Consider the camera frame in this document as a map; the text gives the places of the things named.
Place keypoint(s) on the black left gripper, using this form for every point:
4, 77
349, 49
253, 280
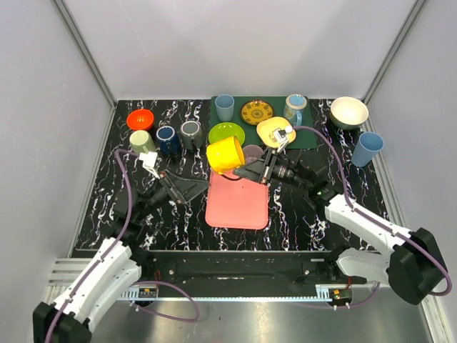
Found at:
171, 188

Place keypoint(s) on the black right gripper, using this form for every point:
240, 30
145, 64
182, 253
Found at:
255, 171

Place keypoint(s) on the yellow glass mug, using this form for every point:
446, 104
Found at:
225, 155

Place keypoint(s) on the dark blue ceramic mug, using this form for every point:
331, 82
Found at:
168, 140

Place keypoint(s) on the grey ceramic mug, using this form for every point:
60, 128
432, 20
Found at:
191, 135

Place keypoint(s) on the light green ceramic mug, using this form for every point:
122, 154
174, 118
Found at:
141, 142

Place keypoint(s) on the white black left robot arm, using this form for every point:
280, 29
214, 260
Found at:
118, 264

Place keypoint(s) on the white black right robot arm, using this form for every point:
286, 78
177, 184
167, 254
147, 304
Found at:
410, 262

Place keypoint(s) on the light blue patterned mug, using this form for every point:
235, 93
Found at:
294, 109

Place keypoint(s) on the purple translucent cup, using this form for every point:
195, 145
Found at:
252, 152

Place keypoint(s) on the pink plastic tray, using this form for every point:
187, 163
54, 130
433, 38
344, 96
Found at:
241, 204

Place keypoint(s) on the yellow square plate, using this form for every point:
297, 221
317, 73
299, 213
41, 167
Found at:
266, 128

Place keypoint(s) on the lime green plate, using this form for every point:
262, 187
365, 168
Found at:
225, 130

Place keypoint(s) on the yellow black patterned saucer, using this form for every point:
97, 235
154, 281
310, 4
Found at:
256, 111

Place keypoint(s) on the dark green mat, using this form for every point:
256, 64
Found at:
304, 139

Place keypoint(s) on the light blue cup on mat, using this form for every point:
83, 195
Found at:
224, 107

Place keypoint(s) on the orange plastic bowl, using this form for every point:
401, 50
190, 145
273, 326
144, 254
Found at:
140, 119

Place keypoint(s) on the white floral ceramic bowl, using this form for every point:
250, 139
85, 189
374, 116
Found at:
348, 113

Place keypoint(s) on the light blue plastic cup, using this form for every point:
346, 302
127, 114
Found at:
367, 147

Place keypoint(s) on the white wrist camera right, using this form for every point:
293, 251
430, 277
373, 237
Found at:
281, 137

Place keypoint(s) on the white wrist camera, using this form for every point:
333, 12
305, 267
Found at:
281, 137
149, 162

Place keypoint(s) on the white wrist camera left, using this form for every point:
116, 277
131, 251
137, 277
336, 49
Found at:
149, 162

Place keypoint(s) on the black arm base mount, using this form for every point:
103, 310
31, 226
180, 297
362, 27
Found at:
310, 267

